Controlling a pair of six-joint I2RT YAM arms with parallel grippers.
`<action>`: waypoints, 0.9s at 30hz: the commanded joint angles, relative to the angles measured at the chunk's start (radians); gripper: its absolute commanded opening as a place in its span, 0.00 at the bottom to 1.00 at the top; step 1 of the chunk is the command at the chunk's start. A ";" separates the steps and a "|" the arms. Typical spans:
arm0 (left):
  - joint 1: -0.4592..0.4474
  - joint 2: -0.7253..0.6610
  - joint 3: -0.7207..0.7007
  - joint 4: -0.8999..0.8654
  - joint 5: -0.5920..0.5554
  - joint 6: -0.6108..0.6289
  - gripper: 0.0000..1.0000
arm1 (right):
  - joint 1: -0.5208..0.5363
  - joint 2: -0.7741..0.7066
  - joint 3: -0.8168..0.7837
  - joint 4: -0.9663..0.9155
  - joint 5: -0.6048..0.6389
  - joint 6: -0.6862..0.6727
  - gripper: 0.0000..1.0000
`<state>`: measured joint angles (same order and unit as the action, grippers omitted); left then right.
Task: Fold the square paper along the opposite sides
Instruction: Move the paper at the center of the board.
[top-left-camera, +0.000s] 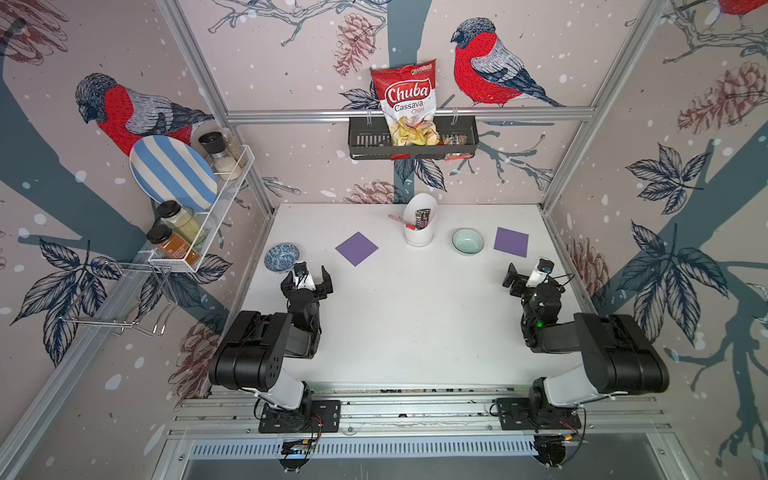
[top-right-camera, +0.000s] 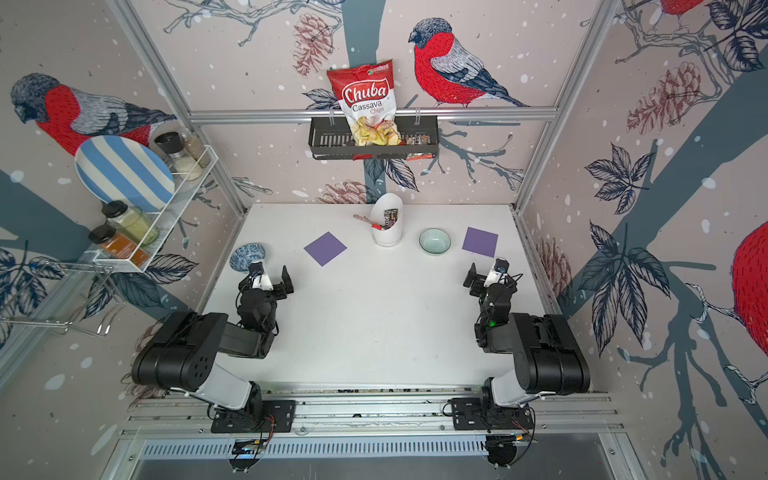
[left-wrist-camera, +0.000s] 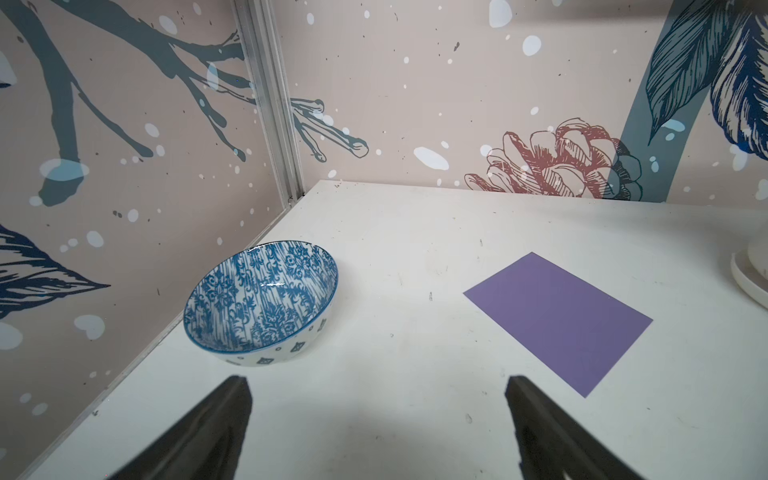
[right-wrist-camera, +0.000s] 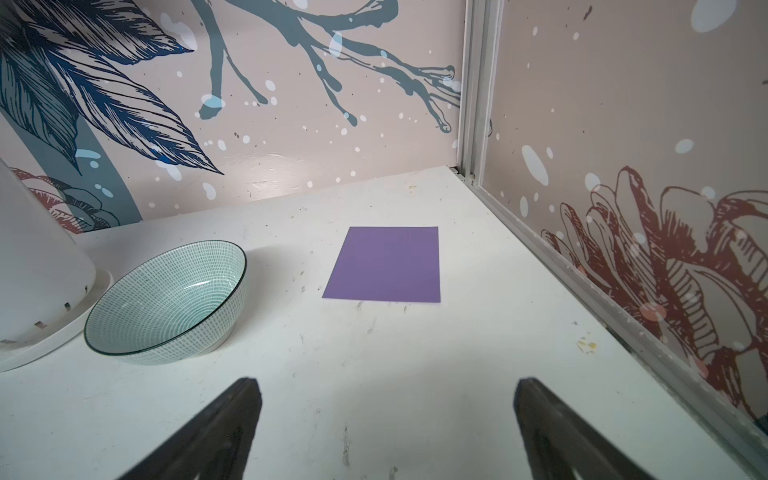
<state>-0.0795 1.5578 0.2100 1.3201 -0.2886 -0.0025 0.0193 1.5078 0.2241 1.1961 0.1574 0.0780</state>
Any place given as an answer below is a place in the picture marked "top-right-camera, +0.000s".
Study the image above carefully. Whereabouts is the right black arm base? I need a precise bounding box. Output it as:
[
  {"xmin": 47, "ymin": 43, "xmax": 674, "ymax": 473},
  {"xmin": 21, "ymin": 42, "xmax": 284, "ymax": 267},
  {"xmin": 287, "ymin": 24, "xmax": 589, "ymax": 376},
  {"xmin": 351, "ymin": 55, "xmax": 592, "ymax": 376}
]
[{"xmin": 441, "ymin": 377, "xmax": 537, "ymax": 433}]

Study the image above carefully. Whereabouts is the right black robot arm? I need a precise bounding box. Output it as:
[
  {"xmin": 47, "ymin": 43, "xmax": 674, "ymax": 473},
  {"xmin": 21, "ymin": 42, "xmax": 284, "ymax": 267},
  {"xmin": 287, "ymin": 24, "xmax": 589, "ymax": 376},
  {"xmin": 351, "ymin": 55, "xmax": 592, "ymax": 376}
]
[{"xmin": 463, "ymin": 258, "xmax": 591, "ymax": 411}]

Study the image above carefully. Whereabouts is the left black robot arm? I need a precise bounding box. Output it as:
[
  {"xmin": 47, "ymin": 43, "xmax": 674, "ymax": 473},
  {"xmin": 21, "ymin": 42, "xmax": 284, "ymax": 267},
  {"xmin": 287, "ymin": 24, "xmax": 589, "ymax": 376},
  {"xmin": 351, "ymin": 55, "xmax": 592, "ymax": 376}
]
[{"xmin": 131, "ymin": 262, "xmax": 294, "ymax": 420}]

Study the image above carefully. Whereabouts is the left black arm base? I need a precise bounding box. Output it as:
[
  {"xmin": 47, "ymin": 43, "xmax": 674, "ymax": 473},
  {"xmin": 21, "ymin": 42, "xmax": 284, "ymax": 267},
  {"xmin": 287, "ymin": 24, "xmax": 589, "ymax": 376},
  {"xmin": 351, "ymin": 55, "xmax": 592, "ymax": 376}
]
[{"xmin": 211, "ymin": 383, "xmax": 296, "ymax": 434}]

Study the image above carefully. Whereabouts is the blue patterned bowl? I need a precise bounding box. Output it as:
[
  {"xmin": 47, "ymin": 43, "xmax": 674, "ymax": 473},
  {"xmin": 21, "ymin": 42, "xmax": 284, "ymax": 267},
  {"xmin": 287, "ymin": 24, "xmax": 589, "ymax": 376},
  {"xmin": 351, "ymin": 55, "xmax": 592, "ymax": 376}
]
[{"xmin": 229, "ymin": 242, "xmax": 266, "ymax": 273}]

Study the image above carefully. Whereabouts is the light green glass bowl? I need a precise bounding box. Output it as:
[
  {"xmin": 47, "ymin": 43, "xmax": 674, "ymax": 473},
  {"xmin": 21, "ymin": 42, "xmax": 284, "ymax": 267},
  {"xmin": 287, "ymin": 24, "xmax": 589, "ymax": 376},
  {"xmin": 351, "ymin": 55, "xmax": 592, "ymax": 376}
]
[{"xmin": 418, "ymin": 228, "xmax": 452, "ymax": 256}]

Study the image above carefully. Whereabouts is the white utensil cup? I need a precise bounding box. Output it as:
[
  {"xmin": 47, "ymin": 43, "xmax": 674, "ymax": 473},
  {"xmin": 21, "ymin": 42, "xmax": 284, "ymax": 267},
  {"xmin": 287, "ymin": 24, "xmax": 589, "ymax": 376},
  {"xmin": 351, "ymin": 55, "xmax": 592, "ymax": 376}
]
[{"xmin": 370, "ymin": 193, "xmax": 404, "ymax": 247}]

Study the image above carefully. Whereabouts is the green sauce jar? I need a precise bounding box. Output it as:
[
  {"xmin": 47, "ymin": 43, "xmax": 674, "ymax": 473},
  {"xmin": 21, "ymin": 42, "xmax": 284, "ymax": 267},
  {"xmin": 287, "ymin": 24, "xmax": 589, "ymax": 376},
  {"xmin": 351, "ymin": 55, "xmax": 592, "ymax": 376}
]
[{"xmin": 101, "ymin": 200, "xmax": 159, "ymax": 247}]

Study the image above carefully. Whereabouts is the small seed spice jar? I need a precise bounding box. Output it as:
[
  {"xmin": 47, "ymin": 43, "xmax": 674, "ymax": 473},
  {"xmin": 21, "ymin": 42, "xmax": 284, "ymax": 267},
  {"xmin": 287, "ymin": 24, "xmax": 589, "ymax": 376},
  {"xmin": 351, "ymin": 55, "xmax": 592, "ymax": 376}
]
[{"xmin": 181, "ymin": 130, "xmax": 209, "ymax": 169}]

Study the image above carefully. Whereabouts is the orange sauce jar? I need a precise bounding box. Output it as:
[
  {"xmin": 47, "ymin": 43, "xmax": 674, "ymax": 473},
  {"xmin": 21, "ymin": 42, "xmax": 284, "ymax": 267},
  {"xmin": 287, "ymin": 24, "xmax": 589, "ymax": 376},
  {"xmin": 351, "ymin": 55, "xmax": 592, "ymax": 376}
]
[{"xmin": 88, "ymin": 224, "xmax": 150, "ymax": 267}]

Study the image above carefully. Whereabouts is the black lid spice grinder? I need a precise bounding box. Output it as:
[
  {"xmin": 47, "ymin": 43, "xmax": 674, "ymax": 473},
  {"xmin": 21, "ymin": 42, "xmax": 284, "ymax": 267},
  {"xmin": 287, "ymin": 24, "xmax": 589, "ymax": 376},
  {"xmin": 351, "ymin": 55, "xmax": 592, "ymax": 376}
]
[{"xmin": 154, "ymin": 132, "xmax": 203, "ymax": 181}]

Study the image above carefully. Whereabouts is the blue white striped plate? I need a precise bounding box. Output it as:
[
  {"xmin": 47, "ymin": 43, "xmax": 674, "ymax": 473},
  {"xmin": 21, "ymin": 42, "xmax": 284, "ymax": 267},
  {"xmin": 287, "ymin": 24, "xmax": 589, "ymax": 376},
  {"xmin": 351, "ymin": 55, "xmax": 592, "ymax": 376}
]
[{"xmin": 75, "ymin": 135, "xmax": 176, "ymax": 213}]

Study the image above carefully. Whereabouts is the red Chuba chips bag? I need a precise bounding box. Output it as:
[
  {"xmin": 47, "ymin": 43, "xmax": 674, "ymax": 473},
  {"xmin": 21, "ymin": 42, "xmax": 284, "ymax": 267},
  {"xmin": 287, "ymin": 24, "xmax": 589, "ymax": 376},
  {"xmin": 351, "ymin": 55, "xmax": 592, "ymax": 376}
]
[{"xmin": 327, "ymin": 60, "xmax": 402, "ymax": 146}]

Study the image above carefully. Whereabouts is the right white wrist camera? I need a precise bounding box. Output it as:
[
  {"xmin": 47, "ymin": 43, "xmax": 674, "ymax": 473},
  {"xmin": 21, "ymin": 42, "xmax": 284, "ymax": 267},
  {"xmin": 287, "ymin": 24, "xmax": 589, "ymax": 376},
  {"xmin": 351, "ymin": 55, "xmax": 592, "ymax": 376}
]
[{"xmin": 484, "ymin": 258, "xmax": 509, "ymax": 287}]

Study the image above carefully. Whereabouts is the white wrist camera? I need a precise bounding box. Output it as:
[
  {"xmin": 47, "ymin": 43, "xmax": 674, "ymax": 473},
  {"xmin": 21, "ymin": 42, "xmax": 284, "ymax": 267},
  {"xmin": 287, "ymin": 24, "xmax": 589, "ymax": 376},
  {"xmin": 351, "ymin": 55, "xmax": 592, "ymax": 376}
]
[
  {"xmin": 247, "ymin": 261, "xmax": 273, "ymax": 291},
  {"xmin": 484, "ymin": 258, "xmax": 509, "ymax": 287}
]

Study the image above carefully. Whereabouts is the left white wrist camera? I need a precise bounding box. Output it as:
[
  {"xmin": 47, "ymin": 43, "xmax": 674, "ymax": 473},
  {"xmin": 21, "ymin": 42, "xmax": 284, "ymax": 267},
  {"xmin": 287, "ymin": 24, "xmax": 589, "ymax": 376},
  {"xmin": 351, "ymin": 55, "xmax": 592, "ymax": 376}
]
[{"xmin": 247, "ymin": 261, "xmax": 273, "ymax": 291}]

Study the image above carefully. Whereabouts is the red handled tool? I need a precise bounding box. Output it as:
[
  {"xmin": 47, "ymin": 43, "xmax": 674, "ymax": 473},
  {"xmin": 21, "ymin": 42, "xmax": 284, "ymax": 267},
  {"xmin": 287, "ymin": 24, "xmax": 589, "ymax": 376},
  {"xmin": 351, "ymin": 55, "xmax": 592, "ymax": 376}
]
[{"xmin": 353, "ymin": 214, "xmax": 384, "ymax": 231}]

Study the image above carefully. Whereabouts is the white wire wall shelf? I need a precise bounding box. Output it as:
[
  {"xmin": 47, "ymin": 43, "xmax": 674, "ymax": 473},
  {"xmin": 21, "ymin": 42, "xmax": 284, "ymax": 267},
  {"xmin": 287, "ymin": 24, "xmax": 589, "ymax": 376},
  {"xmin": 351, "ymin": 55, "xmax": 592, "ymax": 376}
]
[{"xmin": 88, "ymin": 145, "xmax": 219, "ymax": 273}]

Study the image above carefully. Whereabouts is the black hanging wire basket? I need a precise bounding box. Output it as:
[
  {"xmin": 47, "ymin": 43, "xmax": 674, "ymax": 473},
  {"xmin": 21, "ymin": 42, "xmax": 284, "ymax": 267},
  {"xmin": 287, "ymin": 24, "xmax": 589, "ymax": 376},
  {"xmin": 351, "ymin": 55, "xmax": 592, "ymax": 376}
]
[{"xmin": 308, "ymin": 115, "xmax": 440, "ymax": 160}]

